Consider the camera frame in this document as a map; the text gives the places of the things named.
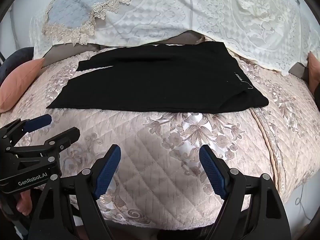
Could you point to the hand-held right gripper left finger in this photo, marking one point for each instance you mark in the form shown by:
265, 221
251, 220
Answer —
107, 172

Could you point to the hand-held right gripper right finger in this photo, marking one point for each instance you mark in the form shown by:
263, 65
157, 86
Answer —
212, 172

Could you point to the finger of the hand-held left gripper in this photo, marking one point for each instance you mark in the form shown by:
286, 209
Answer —
37, 123
62, 138

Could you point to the black pants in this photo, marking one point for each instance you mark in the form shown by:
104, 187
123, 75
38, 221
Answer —
160, 80

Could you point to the person's left hand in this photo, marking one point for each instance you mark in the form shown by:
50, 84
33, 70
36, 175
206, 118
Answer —
24, 202

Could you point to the pink pillow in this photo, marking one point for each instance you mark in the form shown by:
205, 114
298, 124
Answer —
314, 67
17, 85

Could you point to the pink quilted floral bedspread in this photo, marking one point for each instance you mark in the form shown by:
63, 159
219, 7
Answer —
155, 160

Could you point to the grey blue quilted cushion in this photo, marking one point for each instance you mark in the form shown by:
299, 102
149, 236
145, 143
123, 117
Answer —
75, 7

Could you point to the white lace cover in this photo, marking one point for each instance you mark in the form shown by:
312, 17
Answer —
200, 12

